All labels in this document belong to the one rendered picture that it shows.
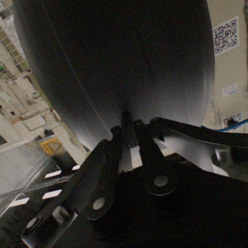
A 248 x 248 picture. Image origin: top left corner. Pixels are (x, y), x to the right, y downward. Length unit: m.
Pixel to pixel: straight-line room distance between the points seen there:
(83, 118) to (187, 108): 0.18
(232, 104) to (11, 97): 4.86
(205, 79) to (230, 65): 0.29
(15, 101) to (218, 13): 4.76
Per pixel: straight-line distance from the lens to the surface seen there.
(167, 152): 0.90
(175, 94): 0.23
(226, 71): 0.54
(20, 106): 4.86
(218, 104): 0.56
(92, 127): 0.23
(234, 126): 0.59
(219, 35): 0.52
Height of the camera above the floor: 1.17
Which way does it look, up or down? 23 degrees up
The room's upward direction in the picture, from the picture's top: 155 degrees clockwise
